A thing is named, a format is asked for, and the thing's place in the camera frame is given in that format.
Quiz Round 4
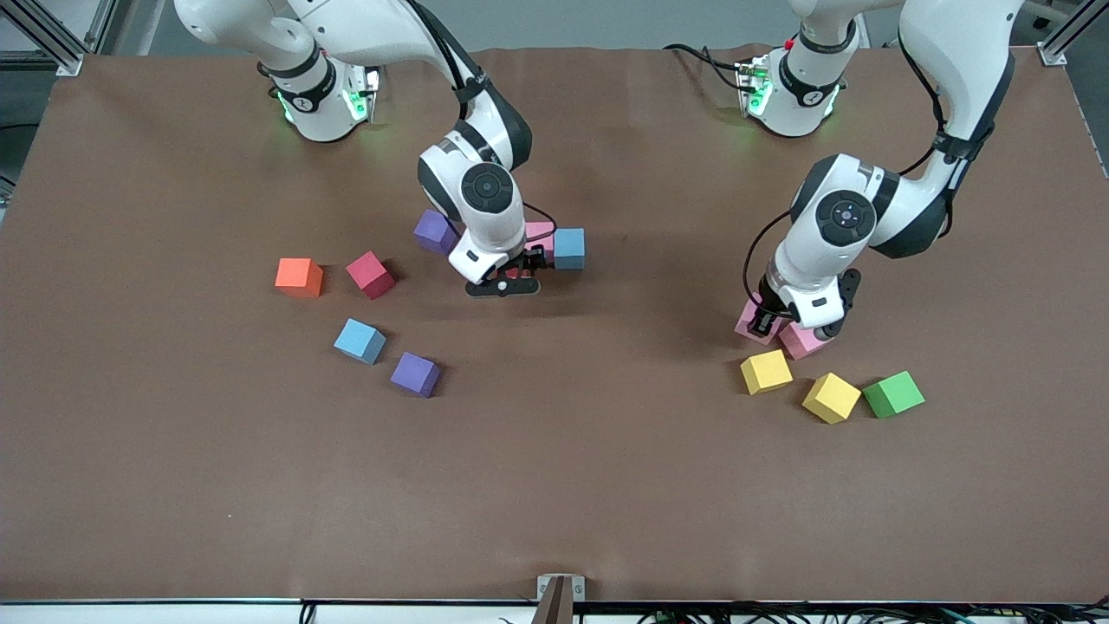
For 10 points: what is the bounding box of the blue foam block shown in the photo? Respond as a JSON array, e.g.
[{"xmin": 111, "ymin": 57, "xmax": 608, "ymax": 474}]
[
  {"xmin": 334, "ymin": 317, "xmax": 388, "ymax": 366},
  {"xmin": 554, "ymin": 228, "xmax": 587, "ymax": 271}
]

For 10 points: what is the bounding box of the purple foam block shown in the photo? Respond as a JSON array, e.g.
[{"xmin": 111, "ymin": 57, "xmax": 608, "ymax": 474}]
[
  {"xmin": 389, "ymin": 351, "xmax": 442, "ymax": 400},
  {"xmin": 412, "ymin": 209, "xmax": 458, "ymax": 257}
]

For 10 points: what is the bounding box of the yellow foam block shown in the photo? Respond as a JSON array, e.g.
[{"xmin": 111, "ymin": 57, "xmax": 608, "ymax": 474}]
[
  {"xmin": 740, "ymin": 349, "xmax": 794, "ymax": 396},
  {"xmin": 801, "ymin": 372, "xmax": 863, "ymax": 426}
]

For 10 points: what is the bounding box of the green foam block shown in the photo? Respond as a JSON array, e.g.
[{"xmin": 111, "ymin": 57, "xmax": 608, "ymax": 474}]
[{"xmin": 861, "ymin": 370, "xmax": 926, "ymax": 420}]

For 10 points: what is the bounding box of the orange foam block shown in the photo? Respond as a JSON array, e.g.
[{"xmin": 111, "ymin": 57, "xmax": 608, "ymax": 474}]
[{"xmin": 275, "ymin": 257, "xmax": 325, "ymax": 299}]

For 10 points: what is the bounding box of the brown table cover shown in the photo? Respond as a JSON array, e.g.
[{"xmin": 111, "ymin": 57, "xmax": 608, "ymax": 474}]
[{"xmin": 0, "ymin": 43, "xmax": 1109, "ymax": 605}]

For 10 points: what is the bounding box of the black base cable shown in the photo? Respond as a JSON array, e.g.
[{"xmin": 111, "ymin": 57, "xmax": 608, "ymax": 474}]
[{"xmin": 663, "ymin": 43, "xmax": 746, "ymax": 92}]

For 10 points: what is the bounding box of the grey metal bracket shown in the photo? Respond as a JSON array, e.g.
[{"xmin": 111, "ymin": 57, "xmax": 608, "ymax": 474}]
[{"xmin": 533, "ymin": 574, "xmax": 587, "ymax": 624}]

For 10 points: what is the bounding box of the aluminium frame post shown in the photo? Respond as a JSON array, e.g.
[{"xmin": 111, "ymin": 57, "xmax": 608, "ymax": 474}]
[
  {"xmin": 0, "ymin": 0, "xmax": 118, "ymax": 77},
  {"xmin": 1035, "ymin": 0, "xmax": 1109, "ymax": 68}
]

